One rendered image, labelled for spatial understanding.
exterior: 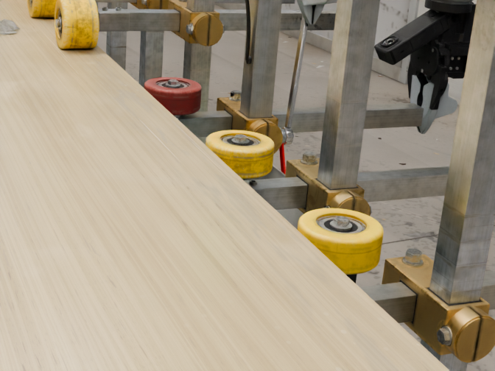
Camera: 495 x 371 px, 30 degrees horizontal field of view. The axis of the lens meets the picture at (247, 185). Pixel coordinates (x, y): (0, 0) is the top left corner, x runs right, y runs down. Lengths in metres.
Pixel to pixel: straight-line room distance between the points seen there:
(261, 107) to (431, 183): 0.26
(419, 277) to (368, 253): 0.11
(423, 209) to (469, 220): 2.61
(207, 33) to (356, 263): 0.72
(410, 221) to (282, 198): 2.26
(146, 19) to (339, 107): 0.54
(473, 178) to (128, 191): 0.33
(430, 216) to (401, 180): 2.25
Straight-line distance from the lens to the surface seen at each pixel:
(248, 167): 1.05
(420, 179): 1.20
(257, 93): 1.29
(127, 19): 1.51
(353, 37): 1.04
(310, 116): 1.38
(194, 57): 1.51
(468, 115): 0.85
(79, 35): 1.47
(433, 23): 1.44
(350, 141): 1.07
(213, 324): 0.69
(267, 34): 1.27
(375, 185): 1.17
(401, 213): 3.41
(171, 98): 1.26
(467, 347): 0.90
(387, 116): 1.45
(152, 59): 1.76
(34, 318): 0.69
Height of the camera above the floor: 1.24
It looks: 21 degrees down
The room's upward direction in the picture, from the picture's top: 5 degrees clockwise
